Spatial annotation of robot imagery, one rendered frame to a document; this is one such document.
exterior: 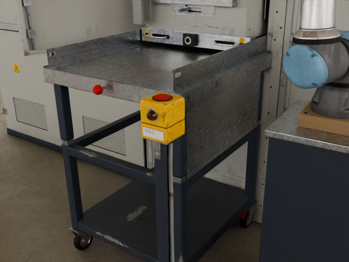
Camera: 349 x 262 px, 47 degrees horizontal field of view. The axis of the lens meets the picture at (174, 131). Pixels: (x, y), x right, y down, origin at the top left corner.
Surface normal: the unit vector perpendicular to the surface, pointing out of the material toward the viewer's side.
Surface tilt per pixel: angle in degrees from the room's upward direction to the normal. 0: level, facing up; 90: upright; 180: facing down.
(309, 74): 99
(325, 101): 74
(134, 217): 0
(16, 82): 90
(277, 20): 90
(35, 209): 0
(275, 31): 90
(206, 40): 90
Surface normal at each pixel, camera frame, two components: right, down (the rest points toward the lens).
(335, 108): -0.46, 0.07
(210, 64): 0.82, 0.21
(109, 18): 0.55, 0.32
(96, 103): -0.57, 0.33
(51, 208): -0.01, -0.92
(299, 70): -0.78, 0.39
